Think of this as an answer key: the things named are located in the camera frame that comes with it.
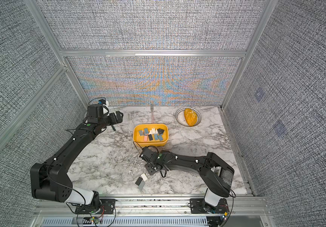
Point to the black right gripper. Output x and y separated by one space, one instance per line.
151 172

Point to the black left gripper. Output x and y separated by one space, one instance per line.
119 118

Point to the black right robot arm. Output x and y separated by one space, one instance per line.
214 171

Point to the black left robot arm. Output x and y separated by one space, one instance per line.
49 180

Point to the yellow plastic storage box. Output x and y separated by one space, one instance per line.
140 139

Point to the white patterned plate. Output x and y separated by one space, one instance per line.
179 115

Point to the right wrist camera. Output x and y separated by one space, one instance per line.
149 154

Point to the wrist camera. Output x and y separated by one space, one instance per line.
96 112
149 154

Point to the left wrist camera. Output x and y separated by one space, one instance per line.
96 112

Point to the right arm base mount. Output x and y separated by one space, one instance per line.
199 206

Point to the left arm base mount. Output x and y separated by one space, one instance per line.
98 206

